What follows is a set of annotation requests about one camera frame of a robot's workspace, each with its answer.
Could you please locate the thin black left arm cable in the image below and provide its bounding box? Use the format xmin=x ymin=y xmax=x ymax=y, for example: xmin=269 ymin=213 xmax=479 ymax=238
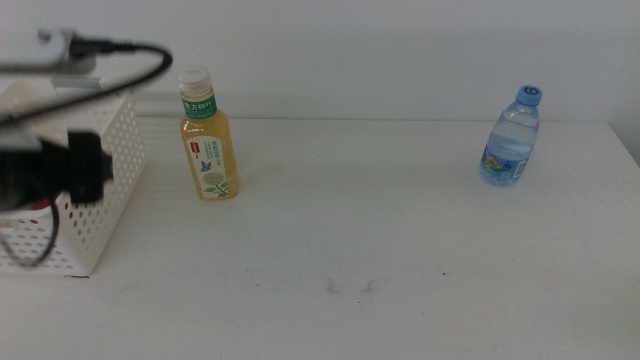
xmin=0 ymin=197 xmax=61 ymax=269

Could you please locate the small water bottle blue cap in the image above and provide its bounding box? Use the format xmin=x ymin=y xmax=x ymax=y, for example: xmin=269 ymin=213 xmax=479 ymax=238
xmin=478 ymin=84 xmax=544 ymax=188

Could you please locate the white perforated plastic basket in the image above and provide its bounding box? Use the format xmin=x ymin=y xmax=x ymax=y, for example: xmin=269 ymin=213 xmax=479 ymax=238
xmin=0 ymin=74 xmax=148 ymax=278

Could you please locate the yellow tea bottle green label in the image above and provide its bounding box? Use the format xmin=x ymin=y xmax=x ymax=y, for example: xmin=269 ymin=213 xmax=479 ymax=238
xmin=177 ymin=64 xmax=240 ymax=202

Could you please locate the black left camera cable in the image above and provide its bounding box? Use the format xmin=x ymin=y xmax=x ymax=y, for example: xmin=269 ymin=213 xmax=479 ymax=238
xmin=0 ymin=38 xmax=174 ymax=126

